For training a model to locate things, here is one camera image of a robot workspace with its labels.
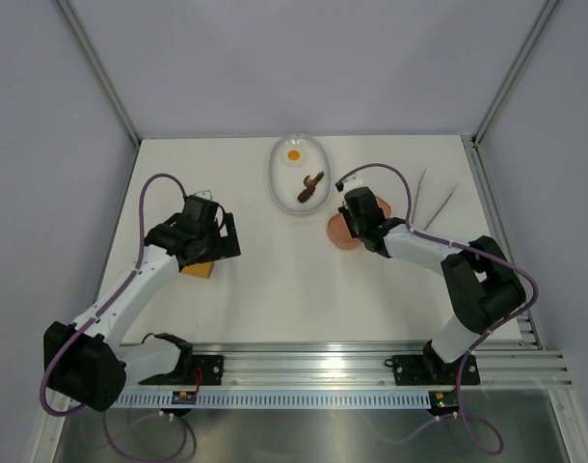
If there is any pink lunch box lid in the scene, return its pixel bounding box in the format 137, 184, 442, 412
327, 212, 353, 237

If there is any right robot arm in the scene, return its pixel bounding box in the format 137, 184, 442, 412
338, 186, 526, 386

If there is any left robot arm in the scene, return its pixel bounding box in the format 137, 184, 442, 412
40, 195, 241, 412

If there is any yellow rectangular block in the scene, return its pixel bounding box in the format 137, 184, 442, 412
181, 261, 214, 279

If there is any dark brown food piece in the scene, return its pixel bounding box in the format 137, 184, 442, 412
297, 171, 325, 204

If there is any white oval plate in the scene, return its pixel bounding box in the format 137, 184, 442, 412
268, 133, 332, 215

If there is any fried egg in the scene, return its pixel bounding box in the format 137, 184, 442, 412
281, 148, 308, 168

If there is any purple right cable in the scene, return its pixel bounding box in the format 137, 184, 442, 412
334, 162, 541, 458

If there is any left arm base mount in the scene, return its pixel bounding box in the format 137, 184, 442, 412
169, 354, 225, 386

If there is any aluminium front rail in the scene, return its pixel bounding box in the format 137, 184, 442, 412
115, 340, 573, 391

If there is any aluminium rail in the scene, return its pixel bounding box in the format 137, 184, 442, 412
461, 135, 545, 350
115, 340, 573, 391

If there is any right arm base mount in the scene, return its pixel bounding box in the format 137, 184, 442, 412
384, 354, 464, 386

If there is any white slotted cable duct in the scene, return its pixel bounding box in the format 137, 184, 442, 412
114, 389, 457, 410

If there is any right side aluminium rail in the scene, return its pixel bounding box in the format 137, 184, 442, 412
461, 135, 545, 350

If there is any right aluminium frame post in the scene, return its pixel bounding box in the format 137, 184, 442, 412
471, 0, 563, 149

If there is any aluminium frame post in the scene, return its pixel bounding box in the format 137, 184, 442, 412
471, 0, 563, 149
52, 0, 142, 151

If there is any left aluminium frame post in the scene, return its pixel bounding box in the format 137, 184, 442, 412
52, 0, 142, 151

